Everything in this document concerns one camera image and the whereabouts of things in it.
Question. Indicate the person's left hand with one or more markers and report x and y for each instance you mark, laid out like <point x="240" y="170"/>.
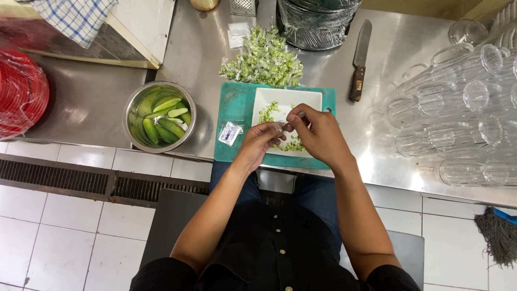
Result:
<point x="256" y="145"/>

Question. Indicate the person's right hand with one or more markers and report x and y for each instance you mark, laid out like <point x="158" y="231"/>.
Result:
<point x="323" y="137"/>

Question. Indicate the small clear plastic bag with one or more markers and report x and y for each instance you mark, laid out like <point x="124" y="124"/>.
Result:
<point x="278" y="128"/>

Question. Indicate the stack of empty plastic bags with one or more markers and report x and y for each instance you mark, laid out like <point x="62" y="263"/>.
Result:
<point x="230" y="133"/>

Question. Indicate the chopped green vegetable bits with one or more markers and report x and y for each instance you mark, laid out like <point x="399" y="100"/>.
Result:
<point x="268" y="113"/>

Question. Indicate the teal cutting board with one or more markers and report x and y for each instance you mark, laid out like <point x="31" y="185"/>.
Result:
<point x="234" y="109"/>

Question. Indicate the white square plate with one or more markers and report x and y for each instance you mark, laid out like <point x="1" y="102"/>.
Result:
<point x="291" y="99"/>

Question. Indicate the person's blue jeans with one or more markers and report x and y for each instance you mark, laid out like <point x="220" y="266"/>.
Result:
<point x="319" y="198"/>

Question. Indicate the pile of filled plastic packets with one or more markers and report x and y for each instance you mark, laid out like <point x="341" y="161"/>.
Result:
<point x="264" y="58"/>

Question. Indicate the heap of cut cucumbers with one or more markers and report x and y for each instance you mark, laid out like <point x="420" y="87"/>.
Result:
<point x="163" y="119"/>

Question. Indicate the clear plastic bags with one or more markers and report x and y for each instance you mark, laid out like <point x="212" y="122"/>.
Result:
<point x="238" y="34"/>

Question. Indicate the wrapped stack of dark bowls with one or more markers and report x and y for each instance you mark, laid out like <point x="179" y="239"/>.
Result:
<point x="315" y="24"/>

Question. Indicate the person's black shirt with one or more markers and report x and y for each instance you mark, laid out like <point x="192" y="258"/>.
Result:
<point x="274" y="258"/>

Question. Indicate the steel bowl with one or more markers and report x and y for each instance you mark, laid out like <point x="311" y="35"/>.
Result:
<point x="133" y="117"/>

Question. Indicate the metal grater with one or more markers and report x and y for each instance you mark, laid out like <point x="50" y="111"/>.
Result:
<point x="243" y="7"/>

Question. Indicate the group of clear glass mugs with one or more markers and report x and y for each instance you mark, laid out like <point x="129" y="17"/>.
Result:
<point x="460" y="109"/>

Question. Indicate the beige cup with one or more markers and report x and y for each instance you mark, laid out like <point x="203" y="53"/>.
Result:
<point x="204" y="4"/>

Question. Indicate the white shallow tray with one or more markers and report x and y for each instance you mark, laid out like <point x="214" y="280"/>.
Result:
<point x="137" y="28"/>

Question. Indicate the grey mop head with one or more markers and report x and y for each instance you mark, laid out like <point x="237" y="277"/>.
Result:
<point x="499" y="238"/>

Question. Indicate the floor drain grate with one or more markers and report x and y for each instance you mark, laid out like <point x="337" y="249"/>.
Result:
<point x="56" y="180"/>

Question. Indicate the stack of white plates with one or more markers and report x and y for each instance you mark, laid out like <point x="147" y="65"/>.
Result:
<point x="505" y="24"/>

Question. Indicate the blue checkered cloth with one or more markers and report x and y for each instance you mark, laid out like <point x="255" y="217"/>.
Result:
<point x="76" y="18"/>

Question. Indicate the wrapped stack of red plates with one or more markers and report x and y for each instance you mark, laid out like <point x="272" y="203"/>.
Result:
<point x="20" y="93"/>

